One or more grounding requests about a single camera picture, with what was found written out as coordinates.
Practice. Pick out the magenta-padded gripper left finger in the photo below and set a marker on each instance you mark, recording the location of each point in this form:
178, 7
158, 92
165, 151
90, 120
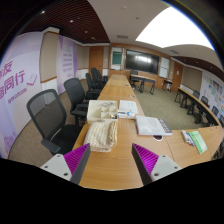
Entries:
77, 159

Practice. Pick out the white printed paper sheet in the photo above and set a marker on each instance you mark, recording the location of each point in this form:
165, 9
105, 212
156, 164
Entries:
128, 106

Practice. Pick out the green-panelled white wall board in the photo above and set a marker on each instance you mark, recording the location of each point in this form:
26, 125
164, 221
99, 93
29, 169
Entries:
116, 58

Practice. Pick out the row of black office chairs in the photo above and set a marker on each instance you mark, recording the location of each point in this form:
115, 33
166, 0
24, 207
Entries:
204, 101
96, 78

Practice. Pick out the large black wall screen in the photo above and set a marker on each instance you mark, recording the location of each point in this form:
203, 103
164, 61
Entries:
141, 61

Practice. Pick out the large bright ceiling light panel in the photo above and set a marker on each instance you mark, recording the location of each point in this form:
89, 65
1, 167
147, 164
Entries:
173, 30

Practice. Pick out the thick white book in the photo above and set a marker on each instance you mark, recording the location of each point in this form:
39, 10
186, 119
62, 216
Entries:
151, 126

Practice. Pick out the cream zigzag-patterned towel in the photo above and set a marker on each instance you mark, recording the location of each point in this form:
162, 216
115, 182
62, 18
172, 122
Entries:
100, 136

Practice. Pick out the black mesh office chair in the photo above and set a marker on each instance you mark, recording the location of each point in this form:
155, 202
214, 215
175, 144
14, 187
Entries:
74, 93
48, 116

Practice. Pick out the small dark-legged table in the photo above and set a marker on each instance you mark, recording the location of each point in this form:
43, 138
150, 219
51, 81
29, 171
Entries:
167, 81

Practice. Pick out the white wall whiteboard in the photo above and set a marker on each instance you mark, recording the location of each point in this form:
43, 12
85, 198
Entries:
164, 67

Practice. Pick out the small white and blue box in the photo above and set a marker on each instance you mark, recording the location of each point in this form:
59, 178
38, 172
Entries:
126, 114

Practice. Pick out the wide purple lettered wall banner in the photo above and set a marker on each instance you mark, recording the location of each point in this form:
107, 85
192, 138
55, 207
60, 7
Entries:
16, 83

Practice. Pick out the small wooden desk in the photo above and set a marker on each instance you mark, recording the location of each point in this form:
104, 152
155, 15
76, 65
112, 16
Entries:
143, 78

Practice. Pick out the green booklet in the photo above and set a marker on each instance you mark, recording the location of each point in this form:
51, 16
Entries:
198, 141

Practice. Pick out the tall purple wall banner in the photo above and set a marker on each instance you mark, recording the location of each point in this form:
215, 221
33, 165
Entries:
66, 60

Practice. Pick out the white compartment organizer tray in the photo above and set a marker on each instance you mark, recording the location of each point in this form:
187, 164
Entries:
95, 113

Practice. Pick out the curved wooden long table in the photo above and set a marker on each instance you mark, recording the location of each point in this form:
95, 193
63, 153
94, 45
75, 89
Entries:
190, 98

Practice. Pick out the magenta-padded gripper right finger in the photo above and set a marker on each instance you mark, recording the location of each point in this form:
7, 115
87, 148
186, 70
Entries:
145, 160

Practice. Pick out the colourful wall poster display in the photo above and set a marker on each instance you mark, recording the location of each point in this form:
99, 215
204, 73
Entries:
213, 91

